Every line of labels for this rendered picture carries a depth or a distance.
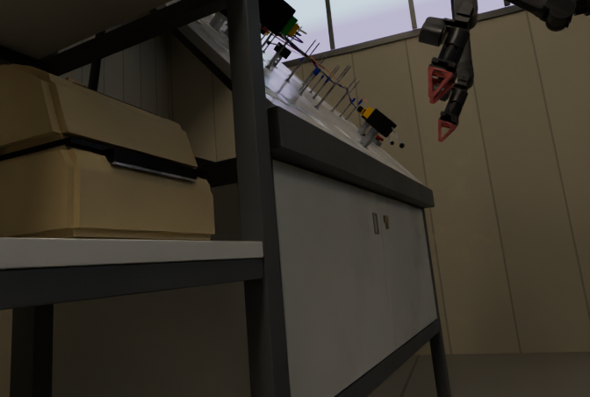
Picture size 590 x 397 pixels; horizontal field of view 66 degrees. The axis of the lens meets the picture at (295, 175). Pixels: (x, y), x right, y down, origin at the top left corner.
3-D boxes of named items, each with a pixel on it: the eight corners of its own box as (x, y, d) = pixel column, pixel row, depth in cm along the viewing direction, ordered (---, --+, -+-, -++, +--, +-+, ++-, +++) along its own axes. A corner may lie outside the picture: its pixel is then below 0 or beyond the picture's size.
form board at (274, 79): (265, 112, 69) (272, 103, 68) (17, -124, 113) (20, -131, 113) (426, 192, 172) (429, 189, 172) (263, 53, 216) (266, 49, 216)
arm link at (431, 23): (476, 2, 120) (475, 18, 128) (433, -7, 124) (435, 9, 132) (458, 43, 120) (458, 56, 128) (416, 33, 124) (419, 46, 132)
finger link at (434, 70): (417, 90, 121) (431, 58, 121) (420, 99, 128) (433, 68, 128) (442, 97, 118) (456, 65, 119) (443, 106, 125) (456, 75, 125)
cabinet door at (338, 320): (397, 350, 112) (377, 193, 120) (294, 428, 64) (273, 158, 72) (389, 350, 113) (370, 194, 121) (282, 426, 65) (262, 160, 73)
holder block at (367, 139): (384, 165, 117) (410, 135, 115) (351, 136, 122) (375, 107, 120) (389, 168, 121) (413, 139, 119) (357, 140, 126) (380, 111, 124)
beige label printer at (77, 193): (220, 244, 55) (212, 93, 59) (71, 241, 36) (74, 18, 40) (47, 264, 67) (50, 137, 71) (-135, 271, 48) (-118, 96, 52)
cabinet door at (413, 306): (439, 318, 160) (423, 207, 168) (399, 350, 112) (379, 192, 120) (432, 318, 161) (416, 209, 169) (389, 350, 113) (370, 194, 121)
